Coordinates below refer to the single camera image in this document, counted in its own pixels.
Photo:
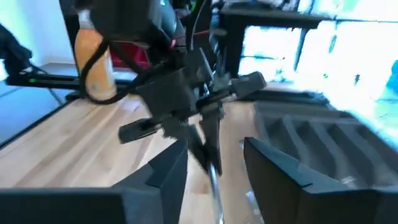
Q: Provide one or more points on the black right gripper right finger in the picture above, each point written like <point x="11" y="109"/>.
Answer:
<point x="311" y="202"/>

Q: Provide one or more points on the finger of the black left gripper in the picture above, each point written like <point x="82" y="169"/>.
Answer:
<point x="189" y="138"/>
<point x="212" y="137"/>

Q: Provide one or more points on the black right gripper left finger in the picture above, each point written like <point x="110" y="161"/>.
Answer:
<point x="93" y="205"/>

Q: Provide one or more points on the silver metal knife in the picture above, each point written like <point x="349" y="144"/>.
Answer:
<point x="216" y="199"/>

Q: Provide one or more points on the dark grey cutlery tray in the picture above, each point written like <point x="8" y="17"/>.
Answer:
<point x="311" y="130"/>

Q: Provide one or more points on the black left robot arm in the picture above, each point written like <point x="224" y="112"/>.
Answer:
<point x="133" y="18"/>

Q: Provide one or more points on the red chair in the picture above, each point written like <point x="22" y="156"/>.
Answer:
<point x="136" y="57"/>

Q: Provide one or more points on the orange spray bottle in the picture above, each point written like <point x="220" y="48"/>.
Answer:
<point x="90" y="71"/>

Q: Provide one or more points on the black bar with green light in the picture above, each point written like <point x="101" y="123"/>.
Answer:
<point x="46" y="82"/>

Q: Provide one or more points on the person's leg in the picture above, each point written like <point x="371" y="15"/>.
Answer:
<point x="14" y="49"/>

